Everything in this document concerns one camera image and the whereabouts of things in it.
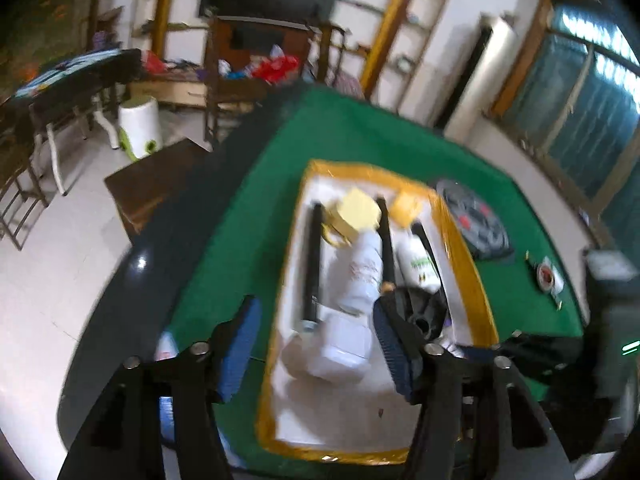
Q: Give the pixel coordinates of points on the black pen with white text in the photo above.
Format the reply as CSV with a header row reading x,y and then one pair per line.
x,y
311,260

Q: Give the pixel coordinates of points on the metal frame chair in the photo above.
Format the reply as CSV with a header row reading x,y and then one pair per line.
x,y
15,185

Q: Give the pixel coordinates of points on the red cloth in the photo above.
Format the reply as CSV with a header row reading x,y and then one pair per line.
x,y
275,67

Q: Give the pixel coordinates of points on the dark round table hub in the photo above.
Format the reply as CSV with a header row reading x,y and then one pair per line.
x,y
475,220

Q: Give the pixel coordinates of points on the table with blue printed cloth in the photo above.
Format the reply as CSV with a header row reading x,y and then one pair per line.
x,y
75,75

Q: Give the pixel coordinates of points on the white tray yellow edge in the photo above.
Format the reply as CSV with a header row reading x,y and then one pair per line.
x,y
340,410

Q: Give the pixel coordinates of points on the white standing air conditioner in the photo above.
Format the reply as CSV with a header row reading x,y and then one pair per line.
x,y
482,70

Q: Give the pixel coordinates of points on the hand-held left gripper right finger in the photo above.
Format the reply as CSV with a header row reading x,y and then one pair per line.
x,y
392,347

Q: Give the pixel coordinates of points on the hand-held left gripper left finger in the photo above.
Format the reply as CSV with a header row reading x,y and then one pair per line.
x,y
240,347

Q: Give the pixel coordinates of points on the white faceted box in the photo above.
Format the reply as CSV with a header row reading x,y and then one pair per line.
x,y
345,345

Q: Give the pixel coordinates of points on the yellow square piece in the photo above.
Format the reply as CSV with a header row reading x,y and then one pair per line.
x,y
405,208

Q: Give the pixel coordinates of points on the wooden armchair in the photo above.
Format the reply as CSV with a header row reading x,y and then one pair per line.
x,y
220,90

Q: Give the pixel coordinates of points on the brown wooden side table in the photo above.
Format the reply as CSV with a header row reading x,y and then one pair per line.
x,y
155,180

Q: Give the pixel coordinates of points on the white bottle green label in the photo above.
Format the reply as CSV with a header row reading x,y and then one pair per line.
x,y
417,265

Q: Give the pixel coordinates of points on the white green bin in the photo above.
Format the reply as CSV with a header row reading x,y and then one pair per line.
x,y
140,127

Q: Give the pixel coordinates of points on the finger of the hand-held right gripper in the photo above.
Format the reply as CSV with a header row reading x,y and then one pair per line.
x,y
555,357

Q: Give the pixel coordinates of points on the black marker yellow cap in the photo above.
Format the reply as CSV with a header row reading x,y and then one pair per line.
x,y
386,245

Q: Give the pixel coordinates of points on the wooden wall shelf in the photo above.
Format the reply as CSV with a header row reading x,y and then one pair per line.
x,y
391,25

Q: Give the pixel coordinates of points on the black tape roll red core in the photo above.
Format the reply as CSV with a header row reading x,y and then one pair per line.
x,y
420,310

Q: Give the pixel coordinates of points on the white bottle red label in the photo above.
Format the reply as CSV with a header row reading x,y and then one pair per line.
x,y
362,275

